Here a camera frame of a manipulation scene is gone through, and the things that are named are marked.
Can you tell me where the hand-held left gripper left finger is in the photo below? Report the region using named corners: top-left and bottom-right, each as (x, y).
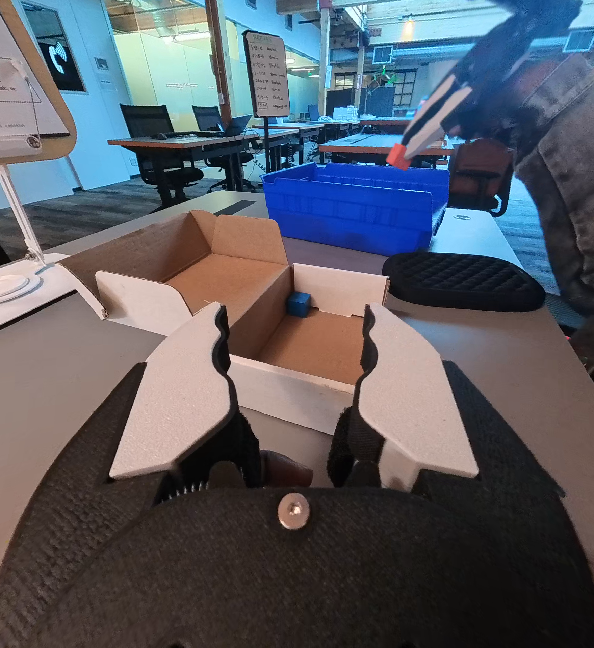
top-left (107, 303), bottom-right (240, 482)

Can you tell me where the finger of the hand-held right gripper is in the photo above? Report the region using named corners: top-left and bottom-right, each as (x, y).
top-left (403, 87), bottom-right (475, 159)
top-left (401, 75), bottom-right (464, 145)

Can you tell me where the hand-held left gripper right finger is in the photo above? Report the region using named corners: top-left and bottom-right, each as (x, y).
top-left (353, 303), bottom-right (481, 493)

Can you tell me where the red wooden cube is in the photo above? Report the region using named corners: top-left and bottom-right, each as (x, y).
top-left (385, 143), bottom-right (412, 172)

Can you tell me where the cardboard box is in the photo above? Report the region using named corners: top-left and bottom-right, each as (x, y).
top-left (56, 209), bottom-right (391, 436)

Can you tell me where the blue plastic bin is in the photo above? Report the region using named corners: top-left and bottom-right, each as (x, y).
top-left (261, 162), bottom-right (451, 257)

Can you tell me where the person's right forearm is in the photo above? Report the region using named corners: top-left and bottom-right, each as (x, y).
top-left (512, 51), bottom-right (594, 373)

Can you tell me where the wooden office desk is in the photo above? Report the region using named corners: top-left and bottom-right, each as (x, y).
top-left (319, 133), bottom-right (456, 164)
top-left (107, 127), bottom-right (300, 203)

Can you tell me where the person's right hand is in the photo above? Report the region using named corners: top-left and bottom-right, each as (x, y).
top-left (510, 56), bottom-right (571, 109)

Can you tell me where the person's left hand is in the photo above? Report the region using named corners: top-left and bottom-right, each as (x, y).
top-left (261, 450), bottom-right (314, 489)

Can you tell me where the brown chair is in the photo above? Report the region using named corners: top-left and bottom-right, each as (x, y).
top-left (449, 139), bottom-right (514, 217)

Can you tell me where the black textured pad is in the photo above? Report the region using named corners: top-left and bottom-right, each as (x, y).
top-left (382, 251), bottom-right (547, 313)

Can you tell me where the whiteboard on stand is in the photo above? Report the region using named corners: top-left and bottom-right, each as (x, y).
top-left (242, 29), bottom-right (291, 178)

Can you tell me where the white sign stand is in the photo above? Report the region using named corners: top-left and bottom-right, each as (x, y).
top-left (0, 164), bottom-right (101, 340)

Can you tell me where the black office chair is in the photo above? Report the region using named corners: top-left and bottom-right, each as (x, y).
top-left (120, 104), bottom-right (204, 203)
top-left (192, 105), bottom-right (255, 178)

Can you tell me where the black phone icon sign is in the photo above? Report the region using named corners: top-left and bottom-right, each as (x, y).
top-left (21, 0), bottom-right (88, 94)

